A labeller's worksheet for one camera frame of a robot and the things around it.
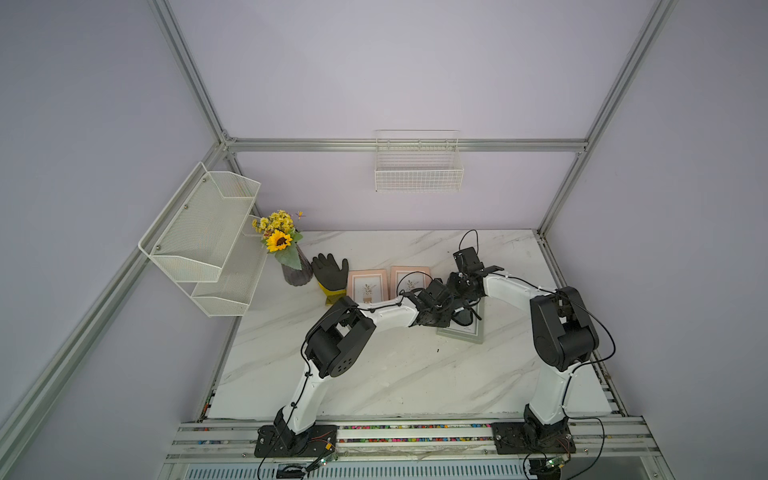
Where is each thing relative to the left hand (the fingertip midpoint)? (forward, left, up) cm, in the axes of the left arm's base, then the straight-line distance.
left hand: (445, 322), depth 94 cm
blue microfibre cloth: (-1, -5, +4) cm, 7 cm away
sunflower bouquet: (+15, +50, +24) cm, 57 cm away
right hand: (+11, -4, +1) cm, 11 cm away
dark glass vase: (+15, +50, +4) cm, 52 cm away
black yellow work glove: (+17, +39, +1) cm, 43 cm away
